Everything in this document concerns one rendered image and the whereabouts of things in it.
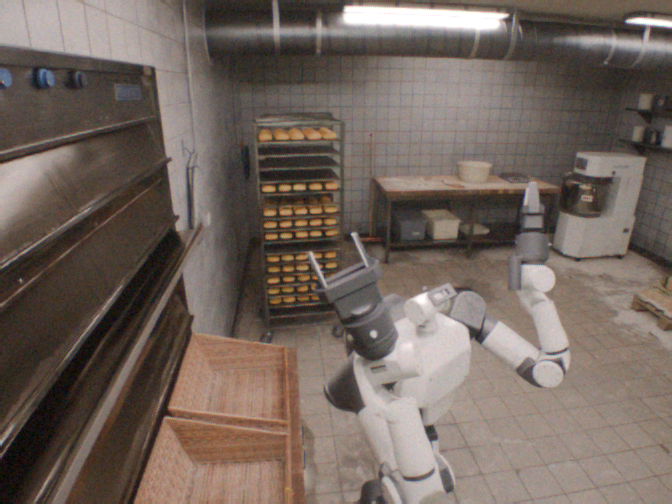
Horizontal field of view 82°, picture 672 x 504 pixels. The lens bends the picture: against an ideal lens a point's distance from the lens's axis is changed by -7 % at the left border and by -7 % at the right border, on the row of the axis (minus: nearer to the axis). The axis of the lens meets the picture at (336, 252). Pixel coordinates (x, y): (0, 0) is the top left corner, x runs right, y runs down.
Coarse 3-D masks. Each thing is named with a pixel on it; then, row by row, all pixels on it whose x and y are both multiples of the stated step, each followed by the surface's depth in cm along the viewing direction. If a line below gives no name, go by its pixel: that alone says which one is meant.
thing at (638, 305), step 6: (636, 300) 388; (642, 300) 381; (636, 306) 389; (642, 306) 386; (648, 306) 373; (654, 306) 370; (654, 312) 366; (660, 312) 360; (660, 318) 360; (666, 318) 353; (660, 324) 361; (666, 324) 354; (666, 330) 356
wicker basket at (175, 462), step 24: (168, 432) 150; (192, 432) 156; (216, 432) 157; (240, 432) 157; (264, 432) 159; (168, 456) 145; (192, 456) 161; (216, 456) 161; (240, 456) 163; (264, 456) 164; (288, 456) 151; (144, 480) 126; (168, 480) 141; (192, 480) 155; (216, 480) 156; (240, 480) 157; (264, 480) 156; (288, 480) 141
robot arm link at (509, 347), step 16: (496, 336) 117; (512, 336) 116; (496, 352) 117; (512, 352) 115; (528, 352) 114; (512, 368) 117; (528, 368) 111; (544, 368) 109; (560, 368) 107; (544, 384) 109
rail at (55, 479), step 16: (192, 240) 167; (176, 272) 141; (160, 288) 126; (144, 320) 108; (128, 352) 95; (112, 368) 89; (112, 384) 85; (96, 400) 79; (96, 416) 77; (80, 432) 71; (64, 448) 68; (80, 448) 70; (64, 464) 65; (48, 480) 62; (48, 496) 59
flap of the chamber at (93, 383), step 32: (160, 256) 159; (128, 288) 134; (128, 320) 113; (96, 352) 100; (64, 384) 89; (96, 384) 87; (32, 416) 80; (64, 416) 79; (32, 448) 71; (0, 480) 65; (32, 480) 64; (64, 480) 64
